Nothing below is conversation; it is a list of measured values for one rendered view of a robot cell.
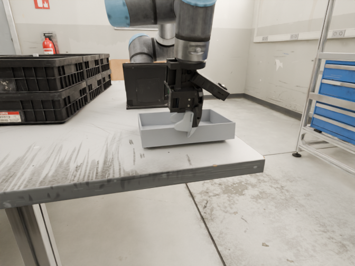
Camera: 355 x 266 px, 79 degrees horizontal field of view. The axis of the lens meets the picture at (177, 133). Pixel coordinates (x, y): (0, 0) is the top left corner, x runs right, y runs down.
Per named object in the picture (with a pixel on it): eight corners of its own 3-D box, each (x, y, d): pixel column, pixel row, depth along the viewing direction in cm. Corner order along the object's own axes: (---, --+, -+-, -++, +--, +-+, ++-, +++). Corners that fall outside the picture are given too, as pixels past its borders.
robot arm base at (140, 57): (157, 85, 112) (155, 70, 116) (160, 66, 99) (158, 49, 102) (127, 86, 109) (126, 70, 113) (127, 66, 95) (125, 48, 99)
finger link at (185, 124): (171, 138, 59) (173, 107, 54) (192, 136, 61) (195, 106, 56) (174, 145, 57) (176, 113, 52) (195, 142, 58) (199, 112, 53)
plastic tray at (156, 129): (210, 121, 82) (211, 108, 81) (234, 139, 64) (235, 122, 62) (138, 126, 77) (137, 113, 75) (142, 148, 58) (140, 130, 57)
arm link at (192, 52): (202, 35, 50) (217, 43, 44) (199, 55, 52) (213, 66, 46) (170, 34, 48) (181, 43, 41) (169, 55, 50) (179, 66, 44)
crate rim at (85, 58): (100, 58, 128) (99, 54, 127) (83, 62, 100) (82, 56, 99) (28, 59, 124) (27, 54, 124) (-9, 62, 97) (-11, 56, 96)
